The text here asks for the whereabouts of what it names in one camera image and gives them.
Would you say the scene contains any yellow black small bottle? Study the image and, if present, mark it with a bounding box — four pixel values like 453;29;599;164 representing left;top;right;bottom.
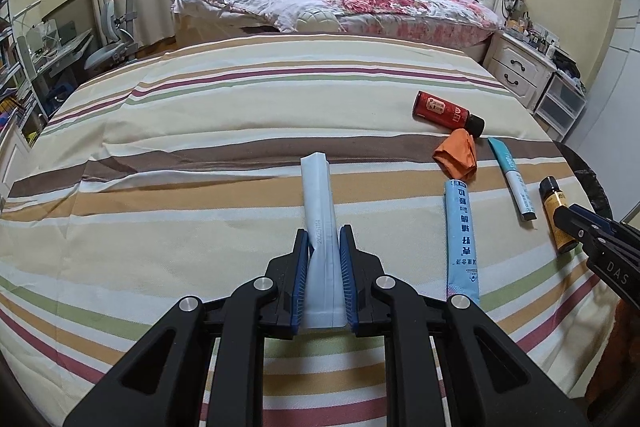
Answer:
538;175;582;256

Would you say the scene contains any light blue toothpaste box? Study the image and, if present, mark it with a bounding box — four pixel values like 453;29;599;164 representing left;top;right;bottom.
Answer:
444;180;480;305

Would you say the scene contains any grey white sachet pack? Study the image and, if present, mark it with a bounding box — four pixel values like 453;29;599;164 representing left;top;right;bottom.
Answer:
300;152;347;329

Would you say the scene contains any black lined trash bin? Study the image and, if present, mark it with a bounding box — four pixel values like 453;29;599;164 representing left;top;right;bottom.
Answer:
554;142;613;219

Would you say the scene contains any white wardrobe sliding door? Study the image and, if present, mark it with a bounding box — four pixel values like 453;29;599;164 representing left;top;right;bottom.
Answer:
565;0;639;220

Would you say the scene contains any white plastic drawer unit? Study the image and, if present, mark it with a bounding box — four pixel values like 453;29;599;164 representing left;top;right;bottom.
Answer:
534;72;587;142

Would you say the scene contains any orange torn plastic piece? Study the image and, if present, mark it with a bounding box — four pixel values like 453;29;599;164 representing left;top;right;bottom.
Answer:
433;129;477;182

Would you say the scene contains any white two-drawer nightstand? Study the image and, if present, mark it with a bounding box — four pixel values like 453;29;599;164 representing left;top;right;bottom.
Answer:
483;31;556;113

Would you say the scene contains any striped table cloth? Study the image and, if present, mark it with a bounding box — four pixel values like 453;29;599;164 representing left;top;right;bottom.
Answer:
1;35;618;426

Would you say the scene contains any red black cylindrical bottle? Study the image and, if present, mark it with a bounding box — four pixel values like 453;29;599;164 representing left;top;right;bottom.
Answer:
412;91;485;139

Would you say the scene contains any white bookshelf with books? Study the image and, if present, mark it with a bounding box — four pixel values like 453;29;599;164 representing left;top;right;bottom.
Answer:
1;0;48;146

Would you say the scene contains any floral pink quilt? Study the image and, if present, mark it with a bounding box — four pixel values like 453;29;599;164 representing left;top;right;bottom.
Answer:
170;0;501;50

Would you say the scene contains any cluttered grey desk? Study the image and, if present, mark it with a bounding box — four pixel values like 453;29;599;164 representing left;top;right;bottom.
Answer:
16;29;93;120

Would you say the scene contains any grey office chair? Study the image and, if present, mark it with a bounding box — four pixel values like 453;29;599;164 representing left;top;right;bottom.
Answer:
84;0;139;74

